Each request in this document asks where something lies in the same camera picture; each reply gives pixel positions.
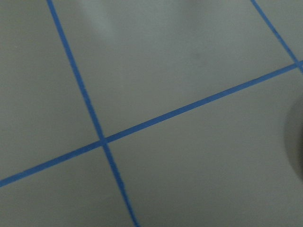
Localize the cream plate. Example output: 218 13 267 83
298 127 303 152

